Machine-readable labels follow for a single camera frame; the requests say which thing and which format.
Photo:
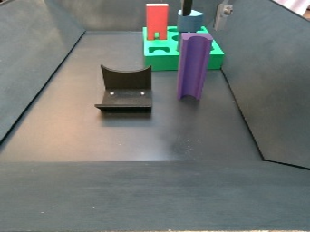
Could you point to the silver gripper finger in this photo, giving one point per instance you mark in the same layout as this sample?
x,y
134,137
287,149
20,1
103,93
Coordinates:
x,y
186,7
225,10

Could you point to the purple arch block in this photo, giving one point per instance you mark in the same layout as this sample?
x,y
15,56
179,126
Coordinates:
x,y
195,49

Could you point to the black curved fixture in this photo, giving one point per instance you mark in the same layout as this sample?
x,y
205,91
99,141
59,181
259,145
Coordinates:
x,y
127,89

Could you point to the red rectangular block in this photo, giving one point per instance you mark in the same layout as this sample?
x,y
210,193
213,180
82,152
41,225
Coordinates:
x,y
156,21

